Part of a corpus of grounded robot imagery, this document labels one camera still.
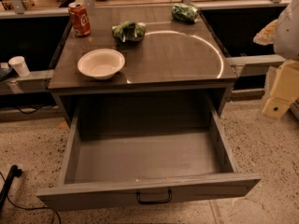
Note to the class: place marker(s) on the black top drawer handle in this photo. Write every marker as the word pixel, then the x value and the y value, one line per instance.
pixel 154 198

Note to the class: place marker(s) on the cardboard box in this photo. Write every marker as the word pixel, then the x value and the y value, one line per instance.
pixel 281 89

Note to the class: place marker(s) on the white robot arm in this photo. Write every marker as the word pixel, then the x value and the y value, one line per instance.
pixel 283 33

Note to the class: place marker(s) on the white bowl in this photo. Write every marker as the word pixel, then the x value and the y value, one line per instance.
pixel 101 63

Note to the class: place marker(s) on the orange soda can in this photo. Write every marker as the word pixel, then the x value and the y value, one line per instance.
pixel 79 19

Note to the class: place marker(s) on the green chip bag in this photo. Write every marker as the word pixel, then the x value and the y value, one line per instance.
pixel 129 31
pixel 182 12

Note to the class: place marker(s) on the green chip bag rear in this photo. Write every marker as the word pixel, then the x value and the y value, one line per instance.
pixel 182 12

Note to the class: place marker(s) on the white paper cup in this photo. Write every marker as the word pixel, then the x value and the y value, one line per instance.
pixel 19 65

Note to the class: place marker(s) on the dark plate at left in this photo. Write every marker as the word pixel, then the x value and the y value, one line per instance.
pixel 5 71

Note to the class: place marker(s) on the grey top drawer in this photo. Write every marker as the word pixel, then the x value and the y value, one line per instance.
pixel 121 144

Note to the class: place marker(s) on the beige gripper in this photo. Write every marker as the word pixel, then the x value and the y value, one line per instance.
pixel 288 34

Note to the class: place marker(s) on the grey drawer cabinet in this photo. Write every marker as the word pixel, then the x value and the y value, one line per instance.
pixel 172 55

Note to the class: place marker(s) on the green chip bag centre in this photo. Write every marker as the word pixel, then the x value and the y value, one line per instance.
pixel 129 31

